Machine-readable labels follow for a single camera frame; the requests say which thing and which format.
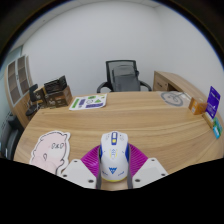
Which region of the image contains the wooden shelf unit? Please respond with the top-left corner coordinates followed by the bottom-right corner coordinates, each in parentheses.
top-left (3, 54), bottom-right (34, 129)

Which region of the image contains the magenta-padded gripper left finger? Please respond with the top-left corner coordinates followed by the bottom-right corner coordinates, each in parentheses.
top-left (61, 144), bottom-right (103, 190)

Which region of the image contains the pink pig-shaped mouse pad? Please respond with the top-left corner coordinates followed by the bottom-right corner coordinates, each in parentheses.
top-left (29, 130), bottom-right (72, 176)

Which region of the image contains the small orange-brown box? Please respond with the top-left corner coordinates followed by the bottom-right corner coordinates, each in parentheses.
top-left (188, 97), bottom-right (208, 116)

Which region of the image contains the wide brown cardboard box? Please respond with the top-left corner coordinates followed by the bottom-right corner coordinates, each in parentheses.
top-left (44, 85), bottom-right (73, 108)

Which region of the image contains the small black chair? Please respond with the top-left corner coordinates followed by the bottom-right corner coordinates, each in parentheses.
top-left (25, 83), bottom-right (46, 118)

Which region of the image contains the white and blue computer mouse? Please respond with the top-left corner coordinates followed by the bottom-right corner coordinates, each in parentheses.
top-left (98, 130), bottom-right (131, 183)

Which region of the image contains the grey mesh office chair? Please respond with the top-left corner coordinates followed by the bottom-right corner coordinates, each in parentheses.
top-left (96, 59), bottom-right (153, 94)

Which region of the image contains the black office chair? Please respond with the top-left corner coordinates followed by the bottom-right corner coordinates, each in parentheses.
top-left (0, 111), bottom-right (25, 161)

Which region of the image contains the wooden side desk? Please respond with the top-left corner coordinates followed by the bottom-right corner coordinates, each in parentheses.
top-left (152, 70), bottom-right (201, 101)

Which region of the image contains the green flat box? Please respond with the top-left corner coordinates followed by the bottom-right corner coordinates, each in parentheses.
top-left (212, 116), bottom-right (224, 140)

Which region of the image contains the green and purple printed sheet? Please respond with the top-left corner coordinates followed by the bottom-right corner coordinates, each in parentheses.
top-left (68, 93), bottom-right (108, 111)

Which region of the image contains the purple standing card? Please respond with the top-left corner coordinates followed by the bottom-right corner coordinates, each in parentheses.
top-left (205, 85), bottom-right (222, 120)

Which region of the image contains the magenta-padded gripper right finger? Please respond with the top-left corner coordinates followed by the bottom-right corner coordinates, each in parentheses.
top-left (126, 143), bottom-right (169, 190)

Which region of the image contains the black box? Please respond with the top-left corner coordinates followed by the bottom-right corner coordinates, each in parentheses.
top-left (43, 75), bottom-right (68, 95)

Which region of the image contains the narrow brown cardboard box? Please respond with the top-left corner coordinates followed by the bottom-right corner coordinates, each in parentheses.
top-left (34, 87), bottom-right (48, 105)

